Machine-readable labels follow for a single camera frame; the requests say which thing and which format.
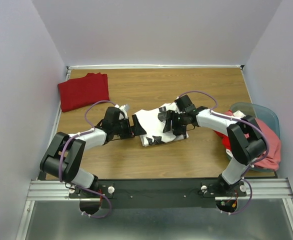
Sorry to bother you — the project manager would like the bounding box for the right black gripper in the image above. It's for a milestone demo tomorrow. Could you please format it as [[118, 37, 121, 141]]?
[[162, 109, 187, 135]]

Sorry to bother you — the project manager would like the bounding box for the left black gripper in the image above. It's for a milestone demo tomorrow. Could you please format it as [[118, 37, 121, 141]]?
[[113, 114, 147, 140]]

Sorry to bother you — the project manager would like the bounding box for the white t shirt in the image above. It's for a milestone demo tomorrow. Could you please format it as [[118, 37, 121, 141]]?
[[135, 103, 189, 147]]

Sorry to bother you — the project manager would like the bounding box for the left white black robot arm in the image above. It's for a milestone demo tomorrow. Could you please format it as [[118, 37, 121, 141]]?
[[39, 105, 147, 198]]

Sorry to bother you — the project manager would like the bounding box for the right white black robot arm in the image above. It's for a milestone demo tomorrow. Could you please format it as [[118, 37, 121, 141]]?
[[158, 94, 270, 196]]

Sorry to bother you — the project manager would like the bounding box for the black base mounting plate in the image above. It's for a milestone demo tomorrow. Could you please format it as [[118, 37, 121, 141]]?
[[69, 178, 247, 213]]

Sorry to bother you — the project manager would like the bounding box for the folded dark red t shirt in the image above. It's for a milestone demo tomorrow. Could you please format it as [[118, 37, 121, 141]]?
[[57, 72, 110, 113]]

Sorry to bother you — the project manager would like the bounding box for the white garment in basket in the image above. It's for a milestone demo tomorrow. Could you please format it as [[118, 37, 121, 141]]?
[[232, 110, 246, 119]]

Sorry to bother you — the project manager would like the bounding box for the teal laundry basket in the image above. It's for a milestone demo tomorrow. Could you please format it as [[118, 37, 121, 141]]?
[[225, 101, 281, 173]]

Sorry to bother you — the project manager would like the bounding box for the pink t shirt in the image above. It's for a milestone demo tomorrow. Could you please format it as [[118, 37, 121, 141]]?
[[223, 109, 282, 172]]

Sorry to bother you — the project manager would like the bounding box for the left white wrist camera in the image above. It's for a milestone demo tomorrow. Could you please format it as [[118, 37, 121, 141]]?
[[114, 104, 130, 120]]

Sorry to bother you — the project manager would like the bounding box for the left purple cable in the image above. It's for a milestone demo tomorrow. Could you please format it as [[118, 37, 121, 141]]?
[[58, 100, 120, 220]]

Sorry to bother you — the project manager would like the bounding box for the purple cable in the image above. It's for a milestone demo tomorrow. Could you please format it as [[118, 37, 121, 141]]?
[[58, 100, 120, 220], [177, 90, 270, 216]]

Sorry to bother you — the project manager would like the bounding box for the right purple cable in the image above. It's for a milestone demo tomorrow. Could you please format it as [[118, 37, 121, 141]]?
[[177, 90, 270, 216]]

